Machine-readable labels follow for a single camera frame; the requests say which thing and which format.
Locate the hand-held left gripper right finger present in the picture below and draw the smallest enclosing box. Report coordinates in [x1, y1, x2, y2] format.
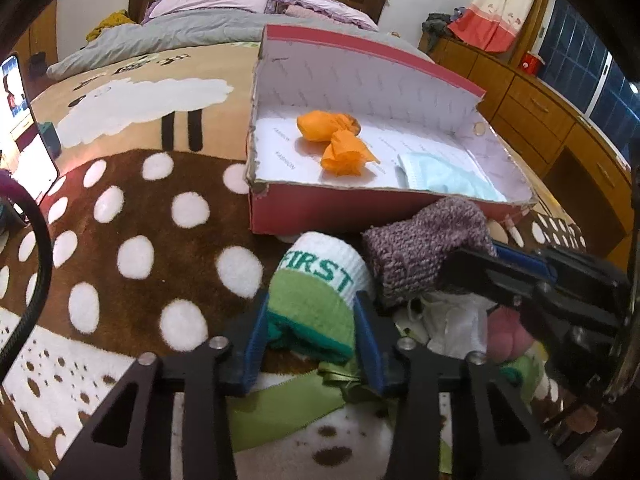
[352, 290, 571, 480]

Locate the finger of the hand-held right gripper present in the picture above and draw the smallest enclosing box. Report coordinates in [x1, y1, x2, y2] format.
[492, 241, 591, 285]
[441, 249, 551, 311]

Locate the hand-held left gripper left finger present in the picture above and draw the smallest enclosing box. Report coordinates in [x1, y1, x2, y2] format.
[50, 290, 272, 480]

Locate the white cloth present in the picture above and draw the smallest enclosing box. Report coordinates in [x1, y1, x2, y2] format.
[400, 290, 501, 361]

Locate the purple knitted cloth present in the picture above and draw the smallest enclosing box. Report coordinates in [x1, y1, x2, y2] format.
[361, 196, 498, 308]

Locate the pink soft toy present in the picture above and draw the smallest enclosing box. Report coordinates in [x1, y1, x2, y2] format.
[487, 305, 536, 363]

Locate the green and white sock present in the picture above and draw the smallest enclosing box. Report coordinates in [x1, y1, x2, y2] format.
[265, 231, 377, 366]

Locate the green satin ribbon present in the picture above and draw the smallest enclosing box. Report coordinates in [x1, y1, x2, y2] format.
[227, 357, 401, 453]

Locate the red cardboard shoe box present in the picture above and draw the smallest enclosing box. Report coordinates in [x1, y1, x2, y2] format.
[244, 22, 540, 236]

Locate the light green cloth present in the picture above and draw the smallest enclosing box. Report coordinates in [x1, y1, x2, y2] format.
[500, 347, 548, 401]

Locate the blue face mask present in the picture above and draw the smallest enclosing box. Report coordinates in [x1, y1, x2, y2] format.
[397, 151, 508, 203]

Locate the wooden dresser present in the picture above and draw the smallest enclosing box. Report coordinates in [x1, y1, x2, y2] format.
[430, 35, 636, 261]

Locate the printed sheep blanket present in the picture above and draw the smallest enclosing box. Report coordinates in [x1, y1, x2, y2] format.
[0, 40, 591, 480]

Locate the orange cloth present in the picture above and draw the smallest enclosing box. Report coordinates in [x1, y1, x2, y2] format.
[296, 109, 382, 178]

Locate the red container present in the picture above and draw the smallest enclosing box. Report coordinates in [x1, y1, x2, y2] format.
[517, 52, 546, 78]

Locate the window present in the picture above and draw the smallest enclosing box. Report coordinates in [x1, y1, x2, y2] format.
[537, 0, 640, 136]

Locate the black gooseneck phone holder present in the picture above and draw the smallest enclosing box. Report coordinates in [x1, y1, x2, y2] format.
[0, 170, 53, 381]

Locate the dark clothes pile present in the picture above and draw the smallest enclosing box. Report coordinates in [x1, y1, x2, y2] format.
[420, 10, 466, 51]

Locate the floral curtain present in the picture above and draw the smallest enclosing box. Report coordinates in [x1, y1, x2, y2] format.
[447, 0, 538, 53]

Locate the small teal box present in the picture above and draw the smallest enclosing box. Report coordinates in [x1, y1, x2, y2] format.
[42, 122, 62, 158]

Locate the smartphone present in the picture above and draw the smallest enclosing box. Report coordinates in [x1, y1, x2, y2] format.
[0, 52, 61, 201]

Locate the lilac pillow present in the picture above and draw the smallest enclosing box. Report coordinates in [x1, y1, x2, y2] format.
[272, 0, 381, 31]
[147, 0, 273, 18]

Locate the grey duvet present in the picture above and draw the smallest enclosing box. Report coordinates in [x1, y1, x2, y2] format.
[46, 10, 436, 82]

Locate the pink pillow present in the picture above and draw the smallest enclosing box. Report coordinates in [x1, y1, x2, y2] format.
[285, 5, 326, 20]

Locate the yellow knitted cloth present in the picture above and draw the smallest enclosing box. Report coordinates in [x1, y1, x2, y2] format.
[86, 10, 137, 43]

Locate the wooden wardrobe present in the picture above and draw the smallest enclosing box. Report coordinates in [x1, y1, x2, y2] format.
[27, 0, 61, 61]

